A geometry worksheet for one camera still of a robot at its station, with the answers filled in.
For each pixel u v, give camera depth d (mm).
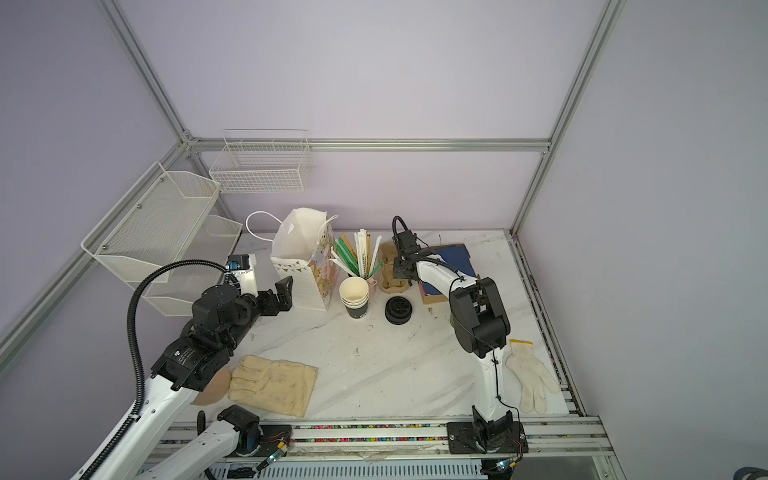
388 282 1035
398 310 940
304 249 1020
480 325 544
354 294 927
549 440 757
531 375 835
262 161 956
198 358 460
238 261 565
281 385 822
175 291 492
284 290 623
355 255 956
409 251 787
